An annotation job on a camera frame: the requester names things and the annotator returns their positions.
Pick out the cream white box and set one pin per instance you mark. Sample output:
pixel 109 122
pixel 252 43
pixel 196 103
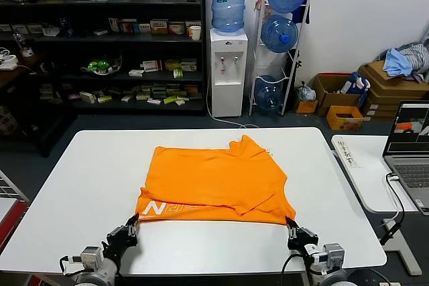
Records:
pixel 87 97

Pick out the pink rag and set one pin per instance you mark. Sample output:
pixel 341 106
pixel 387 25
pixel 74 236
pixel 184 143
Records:
pixel 260 4

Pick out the grey plastic bag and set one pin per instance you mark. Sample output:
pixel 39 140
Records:
pixel 306 92

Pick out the black shelving unit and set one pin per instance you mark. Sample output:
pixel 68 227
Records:
pixel 83 48

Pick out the blue white bag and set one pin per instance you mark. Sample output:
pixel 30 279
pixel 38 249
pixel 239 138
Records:
pixel 355 86

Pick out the white side table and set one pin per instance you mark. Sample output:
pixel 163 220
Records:
pixel 365 165

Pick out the light blue garment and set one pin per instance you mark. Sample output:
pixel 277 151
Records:
pixel 397 63

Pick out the small upright green box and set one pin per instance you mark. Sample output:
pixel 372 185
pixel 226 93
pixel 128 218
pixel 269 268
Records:
pixel 178 73

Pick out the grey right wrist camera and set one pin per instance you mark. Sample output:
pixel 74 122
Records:
pixel 333 254

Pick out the open brown cardboard box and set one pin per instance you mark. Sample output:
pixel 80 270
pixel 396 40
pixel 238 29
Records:
pixel 330 93

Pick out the white paper cup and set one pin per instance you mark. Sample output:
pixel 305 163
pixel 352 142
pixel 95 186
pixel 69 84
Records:
pixel 195 33

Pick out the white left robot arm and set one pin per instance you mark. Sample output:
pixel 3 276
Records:
pixel 100 272

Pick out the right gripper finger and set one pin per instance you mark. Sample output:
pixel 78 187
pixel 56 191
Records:
pixel 291 230
pixel 303 230

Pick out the paper strip with writing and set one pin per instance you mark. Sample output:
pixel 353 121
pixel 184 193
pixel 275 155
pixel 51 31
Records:
pixel 347 153

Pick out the grey striped garment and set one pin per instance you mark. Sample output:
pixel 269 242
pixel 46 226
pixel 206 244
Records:
pixel 417 55

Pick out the blue plastic bottle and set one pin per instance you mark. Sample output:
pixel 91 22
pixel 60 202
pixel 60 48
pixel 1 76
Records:
pixel 67 28

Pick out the orange t-shirt white print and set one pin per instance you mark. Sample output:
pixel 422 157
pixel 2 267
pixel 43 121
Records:
pixel 214 179

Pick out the orange picture box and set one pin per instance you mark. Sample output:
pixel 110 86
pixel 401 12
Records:
pixel 126 26

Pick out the small white flat box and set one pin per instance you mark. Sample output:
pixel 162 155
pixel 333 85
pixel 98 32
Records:
pixel 136 72

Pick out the stacked brown cardboard boxes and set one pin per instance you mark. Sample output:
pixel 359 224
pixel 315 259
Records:
pixel 385 93

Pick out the cream yellow box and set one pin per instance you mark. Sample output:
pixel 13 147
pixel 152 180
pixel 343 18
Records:
pixel 159 27

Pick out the black low shelf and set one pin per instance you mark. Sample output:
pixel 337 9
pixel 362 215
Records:
pixel 40 122

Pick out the red white medicine box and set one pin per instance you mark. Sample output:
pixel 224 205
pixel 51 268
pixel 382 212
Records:
pixel 152 65

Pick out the blue water jug with label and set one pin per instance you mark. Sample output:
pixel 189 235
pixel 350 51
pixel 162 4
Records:
pixel 228 4

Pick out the blue white tall box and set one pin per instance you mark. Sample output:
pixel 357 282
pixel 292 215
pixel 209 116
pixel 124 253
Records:
pixel 113 24

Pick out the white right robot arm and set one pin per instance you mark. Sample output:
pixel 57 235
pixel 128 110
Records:
pixel 330 277

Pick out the clear plastic bottle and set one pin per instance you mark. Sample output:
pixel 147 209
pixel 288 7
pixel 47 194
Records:
pixel 19 39

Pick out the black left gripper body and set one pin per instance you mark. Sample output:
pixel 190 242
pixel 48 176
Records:
pixel 119 244

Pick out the white water dispenser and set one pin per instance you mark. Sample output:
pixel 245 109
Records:
pixel 228 75

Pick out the small yellow cardboard box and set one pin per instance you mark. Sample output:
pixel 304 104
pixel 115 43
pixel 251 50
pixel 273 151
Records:
pixel 306 106

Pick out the white open box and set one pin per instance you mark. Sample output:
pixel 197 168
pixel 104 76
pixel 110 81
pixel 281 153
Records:
pixel 51 31

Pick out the lime green flat box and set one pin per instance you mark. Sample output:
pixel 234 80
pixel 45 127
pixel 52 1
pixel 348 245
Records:
pixel 104 99
pixel 170 99

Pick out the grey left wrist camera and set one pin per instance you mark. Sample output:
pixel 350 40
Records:
pixel 91 256

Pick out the bowl with green items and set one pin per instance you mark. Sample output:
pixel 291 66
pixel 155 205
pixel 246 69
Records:
pixel 100 65

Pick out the white metal jug rack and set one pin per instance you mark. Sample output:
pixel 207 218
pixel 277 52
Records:
pixel 258 51

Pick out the black tripod stand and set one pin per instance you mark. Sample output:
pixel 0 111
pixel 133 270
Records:
pixel 296 63

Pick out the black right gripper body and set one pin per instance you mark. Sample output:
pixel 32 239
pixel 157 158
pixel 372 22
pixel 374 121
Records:
pixel 300 242

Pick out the orange cardboard box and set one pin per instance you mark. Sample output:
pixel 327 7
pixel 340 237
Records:
pixel 345 122

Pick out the red white cart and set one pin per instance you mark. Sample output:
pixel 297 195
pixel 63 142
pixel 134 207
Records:
pixel 6 209

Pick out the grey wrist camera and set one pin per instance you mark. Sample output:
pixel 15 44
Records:
pixel 91 256
pixel 333 254

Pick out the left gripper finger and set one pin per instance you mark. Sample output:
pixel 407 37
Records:
pixel 117 231
pixel 134 229

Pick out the red white flat box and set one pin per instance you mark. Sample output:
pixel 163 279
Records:
pixel 154 101

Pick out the grey laptop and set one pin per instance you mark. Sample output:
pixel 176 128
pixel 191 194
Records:
pixel 407 168

